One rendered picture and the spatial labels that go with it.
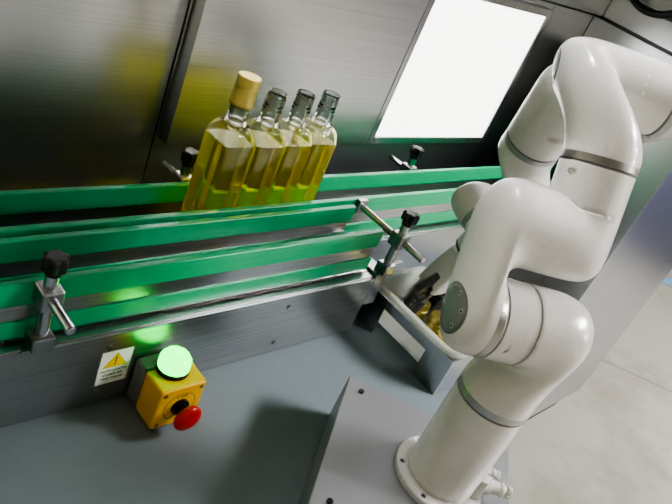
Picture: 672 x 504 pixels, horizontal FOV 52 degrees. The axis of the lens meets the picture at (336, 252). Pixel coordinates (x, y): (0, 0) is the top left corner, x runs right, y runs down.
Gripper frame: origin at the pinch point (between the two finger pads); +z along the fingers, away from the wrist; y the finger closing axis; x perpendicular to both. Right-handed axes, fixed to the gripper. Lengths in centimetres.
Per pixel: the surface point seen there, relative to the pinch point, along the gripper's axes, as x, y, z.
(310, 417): 12.1, 35.6, 3.5
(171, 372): 2, 58, -3
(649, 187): -3, -71, -24
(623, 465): 54, -139, 69
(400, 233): -6.8, 13.9, -14.2
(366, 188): -23.8, 2.4, -5.6
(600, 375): 22, -181, 78
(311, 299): -3.7, 29.5, -3.7
